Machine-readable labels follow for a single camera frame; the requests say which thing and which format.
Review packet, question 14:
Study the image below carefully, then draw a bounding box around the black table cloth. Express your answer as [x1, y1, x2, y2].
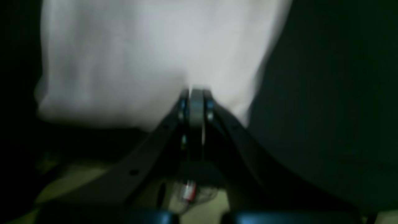
[1, 0, 398, 215]

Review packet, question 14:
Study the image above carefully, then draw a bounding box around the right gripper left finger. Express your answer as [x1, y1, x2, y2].
[37, 90, 204, 224]

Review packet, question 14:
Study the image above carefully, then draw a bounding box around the pink T-shirt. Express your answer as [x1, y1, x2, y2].
[35, 0, 292, 131]

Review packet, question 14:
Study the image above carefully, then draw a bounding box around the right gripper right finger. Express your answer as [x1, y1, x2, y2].
[204, 90, 362, 224]

